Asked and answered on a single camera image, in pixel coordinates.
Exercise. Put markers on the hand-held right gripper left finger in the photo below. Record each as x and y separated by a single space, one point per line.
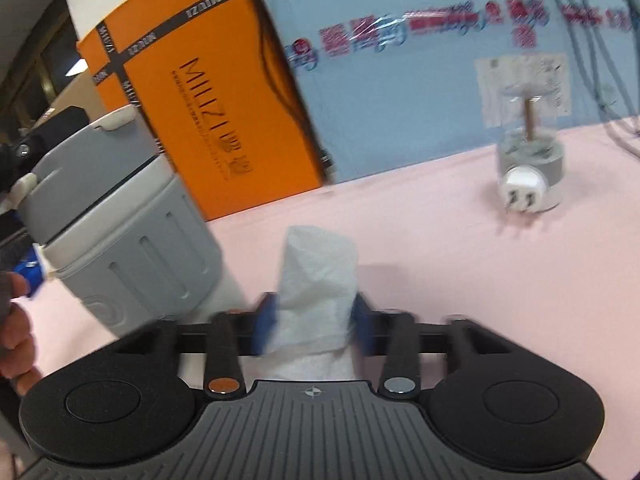
264 322

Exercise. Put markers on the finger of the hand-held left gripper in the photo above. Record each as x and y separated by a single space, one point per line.
31 271
15 160

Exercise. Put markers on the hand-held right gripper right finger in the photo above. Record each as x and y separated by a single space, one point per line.
364 327

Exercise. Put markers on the white paper tissue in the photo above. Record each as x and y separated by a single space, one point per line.
317 290

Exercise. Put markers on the grey lunch container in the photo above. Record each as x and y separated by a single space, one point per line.
120 230

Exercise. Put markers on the person's left hand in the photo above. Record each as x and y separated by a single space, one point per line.
17 340

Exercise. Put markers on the orange box with black ribbon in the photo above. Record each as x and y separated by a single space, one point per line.
210 110

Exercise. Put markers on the white plug adapter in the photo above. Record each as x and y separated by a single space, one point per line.
522 187

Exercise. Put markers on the light blue printed carton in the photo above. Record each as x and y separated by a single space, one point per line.
410 100

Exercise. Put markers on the white plug on grey base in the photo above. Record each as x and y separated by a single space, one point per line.
537 147

